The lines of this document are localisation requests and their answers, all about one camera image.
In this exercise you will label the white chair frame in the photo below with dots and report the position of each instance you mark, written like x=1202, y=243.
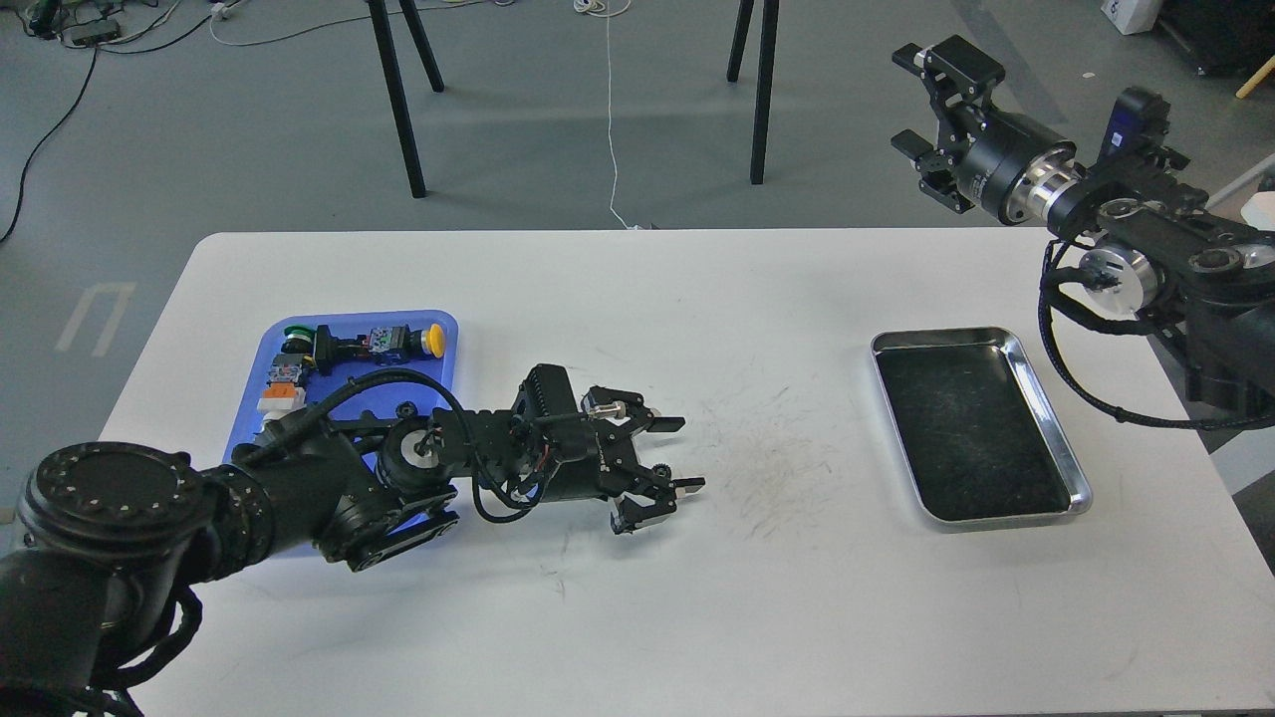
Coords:
x=1248, y=198

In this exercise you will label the black tripod legs left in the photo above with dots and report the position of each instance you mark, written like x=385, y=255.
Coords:
x=391, y=70

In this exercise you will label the black tripod legs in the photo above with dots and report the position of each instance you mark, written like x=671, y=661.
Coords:
x=769, y=31
x=391, y=70

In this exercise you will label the silver industrial part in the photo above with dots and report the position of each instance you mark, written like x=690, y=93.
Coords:
x=284, y=388

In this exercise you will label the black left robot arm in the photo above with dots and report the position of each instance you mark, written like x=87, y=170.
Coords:
x=99, y=595

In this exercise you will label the green push button switch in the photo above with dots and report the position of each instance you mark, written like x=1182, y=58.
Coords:
x=298, y=344

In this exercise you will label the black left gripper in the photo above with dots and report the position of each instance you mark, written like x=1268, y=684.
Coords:
x=610, y=468

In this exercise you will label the black tripod legs right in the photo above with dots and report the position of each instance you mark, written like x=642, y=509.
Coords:
x=769, y=31

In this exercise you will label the yellow push button switch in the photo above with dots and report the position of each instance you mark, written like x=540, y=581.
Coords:
x=382, y=345

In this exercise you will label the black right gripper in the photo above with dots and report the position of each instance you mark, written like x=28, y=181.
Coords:
x=1011, y=166

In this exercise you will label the silver metal tray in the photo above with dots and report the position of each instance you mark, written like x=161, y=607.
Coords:
x=982, y=445

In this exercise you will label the blue plastic tray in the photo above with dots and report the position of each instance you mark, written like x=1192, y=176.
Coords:
x=394, y=500

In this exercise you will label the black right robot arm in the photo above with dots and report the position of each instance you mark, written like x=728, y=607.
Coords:
x=1134, y=251

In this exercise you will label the white box on floor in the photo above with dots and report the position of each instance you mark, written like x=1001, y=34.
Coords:
x=1132, y=17

